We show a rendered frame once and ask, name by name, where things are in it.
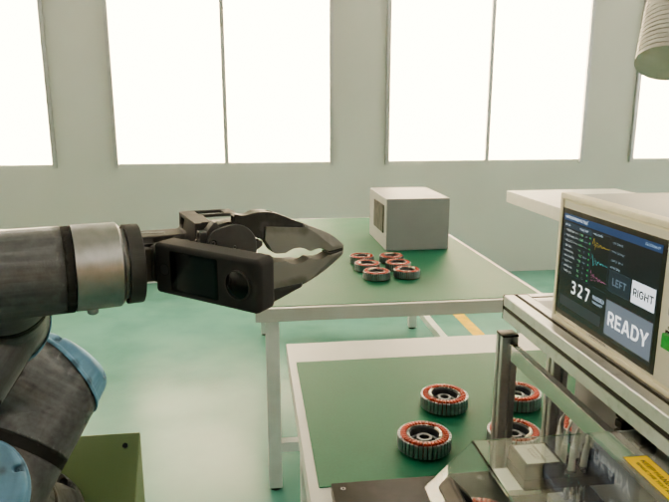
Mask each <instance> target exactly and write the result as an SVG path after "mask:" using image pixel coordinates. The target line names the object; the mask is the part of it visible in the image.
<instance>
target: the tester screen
mask: <svg viewBox="0 0 669 502"><path fill-rule="evenodd" d="M663 247H664V245H661V244H658V243H655V242H652V241H649V240H646V239H643V238H640V237H637V236H634V235H631V234H628V233H625V232H622V231H619V230H616V229H613V228H610V227H607V226H604V225H601V224H598V223H595V222H592V221H589V220H586V219H583V218H580V217H577V216H574V215H571V214H568V213H565V214H564V226H563V239H562V250H561V262H560V275H559V287H558V300H557V307H558V308H560V309H561V310H563V311H564V312H566V313H567V314H569V315H570V316H572V317H573V318H575V319H576V320H578V321H580V322H581V323H583V324H584V325H586V326H587V327H589V328H590V329H592V330H593V331H595V332H596V333H598V334H599V335H601V336H603V337H604V338H606V339H607V340H609V341H610V342H612V343H613V344H615V345H616V346H618V347H619V348H621V349H623V350H624V351H626V352H627V353H629V354H630V355H632V356H633V357H635V358H636V359H638V360H639V361H641V362H642V363H644V364H646V365H647V366H649V367H650V358H651V350H652V341H653V333H654V324H655V315H656V307H657V298H658V290H659V281H660V272H661V264H662V255H663ZM609 270H613V271H615V272H617V273H619V274H621V275H624V276H626V277H628V278H630V279H632V280H635V281H637V282H639V283H641V284H644V285H646V286H648V287H650V288H652V289H655V290H657V291H656V300H655V309H654V314H652V313H650V312H648V311H646V310H644V309H642V308H641V307H639V306H637V305H635V304H633V303H631V302H629V301H627V300H625V299H623V298H621V297H619V296H617V295H615V294H613V293H611V292H609V291H608V280H609ZM570 279H572V280H574V281H575V282H577V283H579V284H581V285H583V286H585V287H587V288H588V289H590V290H591V295H590V306H589V305H588V304H586V303H585V302H583V301H581V300H579V299H578V298H576V297H574V296H573V295H571V294H570V293H569V291H570ZM560 293H562V294H563V295H565V296H567V297H568V298H570V299H572V300H573V301H575V302H577V303H578V304H580V305H582V306H583V307H585V308H587V309H588V310H590V311H592V312H593V313H595V314H596V315H597V316H599V317H600V324H599V327H597V326H596V325H594V324H593V323H591V322H590V321H588V320H586V319H585V318H583V317H582V316H580V315H579V314H577V313H575V312H574V311H572V310H571V309H569V308H567V307H566V306H564V305H563V304H561V303H560V302H559V295H560ZM606 299H608V300H609V301H611V302H613V303H615V304H617V305H619V306H621V307H622V308H624V309H626V310H628V311H630V312H632V313H634V314H635V315H637V316H639V317H641V318H643V319H645V320H647V321H648V322H650V323H652V324H653V331H652V339H651V348H650V357H649V363H648V362H647V361H645V360H644V359H642V358H640V357H639V356H638V355H636V354H635V353H634V352H632V351H630V350H629V349H627V348H626V347H624V346H623V345H621V344H620V343H618V342H616V341H615V340H613V339H612V338H610V337H609V336H607V335H606V334H604V333H603V327H604V317H605V307H606Z"/></svg>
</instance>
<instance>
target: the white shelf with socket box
mask: <svg viewBox="0 0 669 502"><path fill-rule="evenodd" d="M562 192H575V193H579V194H604V193H634V192H629V191H625V190H620V189H616V188H611V189H554V190H508V191H507V202H509V203H512V204H514V205H517V206H520V207H522V208H525V209H528V210H530V211H533V212H536V213H538V214H540V215H543V216H545V217H548V218H551V219H554V220H556V221H559V212H560V200H561V193H562Z"/></svg>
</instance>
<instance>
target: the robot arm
mask: <svg viewBox="0 0 669 502"><path fill-rule="evenodd" d="M219 212H220V213H219ZM202 213H207V214H202ZM219 216H231V218H224V219H207V218H205V217H219ZM255 237H256V238H255ZM258 238H260V239H261V240H262V241H263V242H262V241H261V240H259V239H258ZM263 243H264V244H265V246H266V247H267V249H269V250H270V251H272V252H273V253H275V254H280V253H287V252H288V251H290V250H292V249H295V248H304V249H307V250H309V251H313V250H315V249H319V248H321V249H324V250H322V252H320V253H318V254H316V255H312V256H309V255H302V256H301V257H299V258H294V257H282V258H281V257H276V258H273V257H272V256H271V255H269V254H263V253H257V250H258V249H259V248H260V247H261V246H262V245H263ZM342 253H343V244H342V243H341V242H340V241H339V240H337V239H336V238H335V237H334V236H332V235H331V234H329V233H327V232H325V231H324V230H321V229H319V228H316V227H313V226H311V225H308V224H306V223H303V222H300V221H297V220H294V219H291V218H289V217H286V216H284V215H281V214H279V213H276V212H273V211H270V210H264V209H251V210H248V211H246V212H245V213H236V212H235V211H233V210H231V209H229V208H226V209H209V210H191V211H179V227H178V228H172V229H157V230H142V231H140V229H139V226H138V225H137V224H136V223H134V224H121V225H120V226H119V227H118V226H117V224H115V223H114V222H104V223H89V224H74V225H68V226H60V227H59V226H51V227H35V228H18V229H2V230H0V502H85V500H84V497H83V495H82V493H81V491H80V489H79V488H78V486H77V485H76V484H75V483H74V482H73V481H72V480H71V479H70V478H69V477H67V476H66V475H64V474H63V473H61V472H62V470H63V468H64V467H65V465H66V463H67V461H68V460H69V458H70V456H71V454H72V452H73V450H74V448H75V446H76V444H77V443H78V441H79V439H80V437H81V435H82V433H83V431H84V429H85V428H86V426H87V424H88V422H89V420H90V418H91V416H92V414H93V412H95V411H96V410H97V408H98V406H99V401H100V399H101V396H102V394H103V392H104V390H105V388H106V385H107V375H106V373H105V371H104V369H103V367H102V366H101V365H100V363H99V362H98V361H97V360H96V359H95V358H94V357H93V356H92V355H90V354H89V353H88V352H87V351H85V350H84V349H83V348H81V347H80V346H78V345H77V344H75V343H73V342H72V341H70V340H68V339H66V338H61V337H60V336H59V335H56V334H53V333H51V328H52V316H53V315H61V314H69V313H75V312H76V311H77V312H80V311H87V313H88V314H89V315H91V316H92V315H96V314H97V313H98V312H99V309H105V308H113V307H121V306H122V305H123V304H124V302H125V301H126V302H127V303H128V304H133V303H142V302H144V301H145V298H146V291H147V282H153V281H154V282H157V289H158V291H160V292H163V293H168V294H172V295H176V296H181V297H185V298H189V299H194V300H198V301H202V302H207V303H211V304H215V305H220V306H224V307H228V308H233V309H237V310H241V311H245V312H250V313H254V314H259V313H261V312H263V311H265V310H267V309H269V308H271V307H273V305H274V302H275V301H277V300H279V299H281V298H283V297H284V296H286V295H288V294H290V293H292V292H294V291H295V290H297V289H299V288H301V287H302V286H303V284H305V283H307V282H309V281H311V280H312V279H314V278H315V277H317V276H318V275H320V274H321V273H322V272H324V271H325V269H327V268H328V267H329V266H330V265H331V264H333V263H334V262H335V261H336V260H337V259H338V258H339V257H340V256H341V255H342Z"/></svg>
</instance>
